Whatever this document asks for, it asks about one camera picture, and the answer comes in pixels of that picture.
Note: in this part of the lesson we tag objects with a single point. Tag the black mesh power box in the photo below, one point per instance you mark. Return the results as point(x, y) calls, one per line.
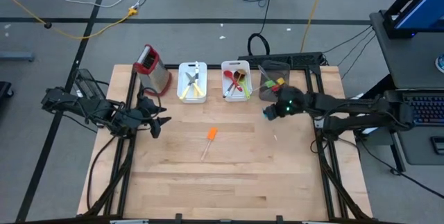
point(86, 80)

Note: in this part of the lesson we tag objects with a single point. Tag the small light wooden spoon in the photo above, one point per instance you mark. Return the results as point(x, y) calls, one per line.
point(236, 87)

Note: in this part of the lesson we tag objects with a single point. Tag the small black floor puck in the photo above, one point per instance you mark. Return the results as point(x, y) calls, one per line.
point(47, 25)

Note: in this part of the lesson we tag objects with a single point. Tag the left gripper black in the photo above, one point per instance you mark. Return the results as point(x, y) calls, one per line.
point(147, 113)

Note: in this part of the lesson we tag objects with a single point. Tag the black aluminium table frame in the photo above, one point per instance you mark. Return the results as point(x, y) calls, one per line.
point(213, 67)

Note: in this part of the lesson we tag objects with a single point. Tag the white paper sheet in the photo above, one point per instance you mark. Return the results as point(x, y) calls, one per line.
point(369, 130)

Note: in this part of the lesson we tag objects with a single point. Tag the grey floor bar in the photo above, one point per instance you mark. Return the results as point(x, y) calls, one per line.
point(17, 57)

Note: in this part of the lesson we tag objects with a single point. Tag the grey translucent plastic bin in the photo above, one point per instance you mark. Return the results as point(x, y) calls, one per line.
point(284, 69)

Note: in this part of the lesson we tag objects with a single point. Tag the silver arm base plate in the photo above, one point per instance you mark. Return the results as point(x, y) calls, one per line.
point(319, 123)

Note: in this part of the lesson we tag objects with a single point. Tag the white plastic bin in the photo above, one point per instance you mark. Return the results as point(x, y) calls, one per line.
point(225, 66)
point(182, 69)

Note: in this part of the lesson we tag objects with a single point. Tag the small black clamp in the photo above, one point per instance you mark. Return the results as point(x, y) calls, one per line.
point(178, 216)
point(279, 218)

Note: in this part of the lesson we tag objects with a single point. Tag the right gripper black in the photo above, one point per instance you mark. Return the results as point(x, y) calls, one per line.
point(291, 101)

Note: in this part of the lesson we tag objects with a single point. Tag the small black desk device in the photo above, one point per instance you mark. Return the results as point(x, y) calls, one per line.
point(437, 145)

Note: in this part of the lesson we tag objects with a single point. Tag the green silicone spoon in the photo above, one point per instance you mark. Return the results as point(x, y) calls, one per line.
point(245, 90)

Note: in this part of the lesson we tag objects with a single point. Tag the black keyboard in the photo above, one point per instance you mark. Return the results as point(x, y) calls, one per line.
point(428, 109)

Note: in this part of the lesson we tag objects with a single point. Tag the red silicone spoon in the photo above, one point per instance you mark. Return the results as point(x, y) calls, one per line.
point(228, 74)

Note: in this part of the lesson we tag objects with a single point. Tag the round blue white object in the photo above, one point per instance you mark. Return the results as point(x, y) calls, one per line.
point(440, 64)

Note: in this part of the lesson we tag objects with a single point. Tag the grey computer cart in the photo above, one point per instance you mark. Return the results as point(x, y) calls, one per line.
point(409, 61)

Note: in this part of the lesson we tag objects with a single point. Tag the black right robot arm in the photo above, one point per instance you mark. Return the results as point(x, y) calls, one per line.
point(347, 104)

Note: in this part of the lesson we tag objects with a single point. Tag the black floor object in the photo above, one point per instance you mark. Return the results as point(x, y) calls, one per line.
point(4, 92)

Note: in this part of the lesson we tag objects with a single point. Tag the red and steel box grater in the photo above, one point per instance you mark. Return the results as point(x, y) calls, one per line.
point(154, 75)

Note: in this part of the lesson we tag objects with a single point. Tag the black computer monitor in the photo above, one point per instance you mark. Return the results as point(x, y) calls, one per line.
point(421, 14)

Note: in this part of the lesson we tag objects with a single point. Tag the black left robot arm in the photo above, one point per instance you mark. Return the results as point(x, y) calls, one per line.
point(90, 107)

